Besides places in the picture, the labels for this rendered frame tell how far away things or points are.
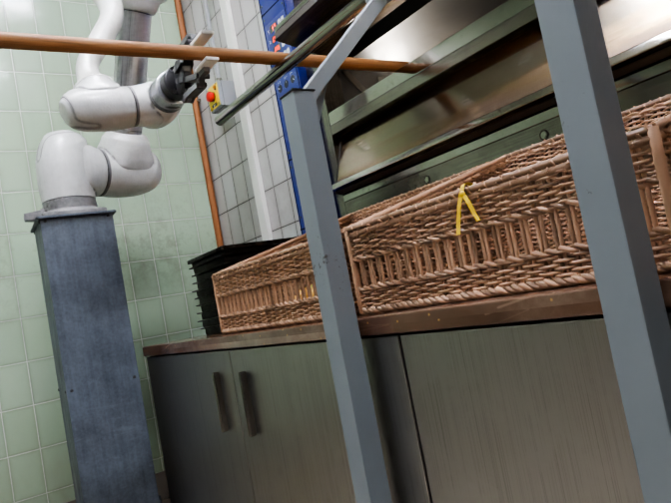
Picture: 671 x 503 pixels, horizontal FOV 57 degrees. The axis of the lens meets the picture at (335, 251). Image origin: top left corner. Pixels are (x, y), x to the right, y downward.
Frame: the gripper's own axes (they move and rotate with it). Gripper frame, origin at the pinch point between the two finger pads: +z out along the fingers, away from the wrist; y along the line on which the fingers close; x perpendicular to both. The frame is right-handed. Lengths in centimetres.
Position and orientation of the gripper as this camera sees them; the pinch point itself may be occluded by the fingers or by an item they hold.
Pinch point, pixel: (205, 51)
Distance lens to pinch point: 145.5
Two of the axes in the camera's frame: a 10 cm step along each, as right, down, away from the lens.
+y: 1.9, 9.8, -0.7
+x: -8.2, 1.1, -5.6
